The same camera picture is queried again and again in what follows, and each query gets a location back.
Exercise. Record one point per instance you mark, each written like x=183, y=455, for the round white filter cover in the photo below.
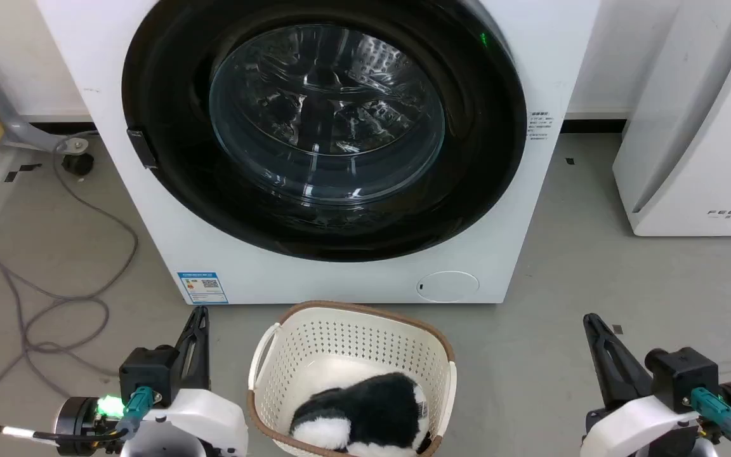
x=448, y=286

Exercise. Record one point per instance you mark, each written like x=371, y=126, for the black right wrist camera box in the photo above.
x=683, y=377

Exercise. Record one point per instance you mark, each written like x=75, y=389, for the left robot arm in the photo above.
x=80, y=419

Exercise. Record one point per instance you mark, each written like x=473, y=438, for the black round glass washer door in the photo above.
x=169, y=190

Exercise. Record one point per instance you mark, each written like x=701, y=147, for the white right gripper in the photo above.
x=632, y=425

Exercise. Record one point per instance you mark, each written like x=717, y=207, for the blue energy label sticker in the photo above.
x=202, y=288

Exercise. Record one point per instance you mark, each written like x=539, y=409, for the black and white plush toy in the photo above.
x=372, y=406

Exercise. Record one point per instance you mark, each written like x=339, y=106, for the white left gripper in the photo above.
x=207, y=419

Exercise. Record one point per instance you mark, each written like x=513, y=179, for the small printed text sticker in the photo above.
x=539, y=127

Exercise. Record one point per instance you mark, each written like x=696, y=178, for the cream plastic laundry basket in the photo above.
x=353, y=343

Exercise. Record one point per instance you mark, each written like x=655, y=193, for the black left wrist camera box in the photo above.
x=148, y=374

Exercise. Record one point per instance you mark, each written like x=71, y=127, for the black caster wheel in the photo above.
x=78, y=164

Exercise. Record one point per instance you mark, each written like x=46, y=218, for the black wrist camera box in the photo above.
x=148, y=374
x=683, y=377

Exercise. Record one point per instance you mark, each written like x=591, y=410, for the white front-load washing machine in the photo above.
x=543, y=209

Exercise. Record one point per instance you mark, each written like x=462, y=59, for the white air purifier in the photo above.
x=708, y=139

